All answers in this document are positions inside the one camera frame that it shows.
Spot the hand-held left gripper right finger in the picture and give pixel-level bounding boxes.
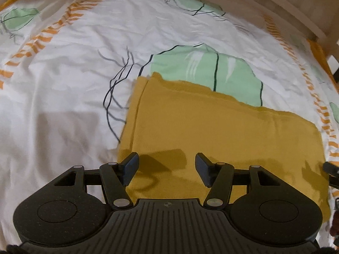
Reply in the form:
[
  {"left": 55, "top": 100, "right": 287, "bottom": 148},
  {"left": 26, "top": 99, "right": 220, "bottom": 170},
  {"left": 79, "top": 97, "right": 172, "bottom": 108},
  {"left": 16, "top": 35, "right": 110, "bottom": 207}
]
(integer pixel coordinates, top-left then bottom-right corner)
[{"left": 195, "top": 153, "right": 282, "bottom": 207}]

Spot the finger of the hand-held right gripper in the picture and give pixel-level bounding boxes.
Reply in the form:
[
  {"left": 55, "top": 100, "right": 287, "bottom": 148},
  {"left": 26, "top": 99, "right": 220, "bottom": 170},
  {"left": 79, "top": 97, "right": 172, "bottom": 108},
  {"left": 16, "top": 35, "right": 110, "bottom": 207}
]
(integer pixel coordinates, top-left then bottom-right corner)
[{"left": 322, "top": 161, "right": 339, "bottom": 178}]

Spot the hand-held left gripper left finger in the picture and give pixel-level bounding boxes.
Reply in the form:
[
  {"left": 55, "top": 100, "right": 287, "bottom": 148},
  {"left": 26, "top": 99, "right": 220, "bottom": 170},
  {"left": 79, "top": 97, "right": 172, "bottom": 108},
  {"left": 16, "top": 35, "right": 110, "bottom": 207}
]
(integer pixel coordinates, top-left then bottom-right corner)
[{"left": 54, "top": 152, "right": 140, "bottom": 207}]

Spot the mustard yellow knit garment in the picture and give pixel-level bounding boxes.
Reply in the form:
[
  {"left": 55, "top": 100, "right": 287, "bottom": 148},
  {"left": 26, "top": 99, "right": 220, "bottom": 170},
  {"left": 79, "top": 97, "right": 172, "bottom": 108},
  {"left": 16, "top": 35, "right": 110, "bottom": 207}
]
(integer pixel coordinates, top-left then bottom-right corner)
[{"left": 117, "top": 72, "right": 331, "bottom": 222}]

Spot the beige wooden bed frame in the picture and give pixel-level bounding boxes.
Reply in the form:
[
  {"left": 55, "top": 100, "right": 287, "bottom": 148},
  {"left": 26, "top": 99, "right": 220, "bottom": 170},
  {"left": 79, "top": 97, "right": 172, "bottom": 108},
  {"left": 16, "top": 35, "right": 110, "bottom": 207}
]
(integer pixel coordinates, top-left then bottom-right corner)
[{"left": 228, "top": 0, "right": 339, "bottom": 85}]

